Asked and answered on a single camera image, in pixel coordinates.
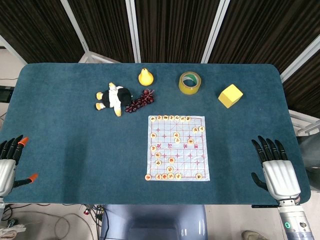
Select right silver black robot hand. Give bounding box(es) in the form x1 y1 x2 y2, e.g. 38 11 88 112
251 135 302 201

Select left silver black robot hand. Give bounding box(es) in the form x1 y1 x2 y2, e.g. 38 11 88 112
0 134 39 198

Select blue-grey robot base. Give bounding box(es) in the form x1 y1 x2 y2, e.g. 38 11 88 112
99 204 208 240

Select person in grey trousers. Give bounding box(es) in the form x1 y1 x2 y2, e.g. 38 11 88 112
298 136 320 187

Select white crumpled rag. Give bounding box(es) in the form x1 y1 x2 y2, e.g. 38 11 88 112
0 223 27 240

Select tan shoe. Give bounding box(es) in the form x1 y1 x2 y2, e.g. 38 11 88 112
241 229 270 240

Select blue felt table mat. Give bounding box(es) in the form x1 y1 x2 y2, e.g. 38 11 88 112
3 62 312 205

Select black box device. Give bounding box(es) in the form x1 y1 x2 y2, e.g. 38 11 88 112
0 86 13 102

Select yellow foam cube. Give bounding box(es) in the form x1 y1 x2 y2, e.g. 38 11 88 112
217 84 244 109

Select dark slatted partition panel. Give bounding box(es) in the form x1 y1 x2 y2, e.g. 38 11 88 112
282 48 320 112
0 0 85 64
208 0 320 73
67 0 136 63
134 0 221 64

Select white xiangqi board sheet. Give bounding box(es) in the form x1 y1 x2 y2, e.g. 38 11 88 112
145 114 211 182

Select black white plush toy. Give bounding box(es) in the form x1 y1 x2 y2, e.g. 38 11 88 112
95 82 133 118

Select yellow packing tape roll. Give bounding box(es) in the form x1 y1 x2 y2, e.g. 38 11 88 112
178 71 203 95

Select dark red toy grapes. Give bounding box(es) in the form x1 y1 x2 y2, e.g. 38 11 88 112
124 88 156 113

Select yellow toy pear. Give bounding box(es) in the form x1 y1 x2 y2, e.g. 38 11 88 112
138 67 155 87

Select grey looped floor cable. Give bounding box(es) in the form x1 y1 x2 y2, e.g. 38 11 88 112
7 211 97 240

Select tangled floor cable bundle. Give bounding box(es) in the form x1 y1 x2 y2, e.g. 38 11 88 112
81 204 107 227

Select white partition frame post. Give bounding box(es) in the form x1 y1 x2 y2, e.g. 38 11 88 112
59 0 121 64
201 0 231 64
124 0 142 63
0 34 27 65
279 34 320 83

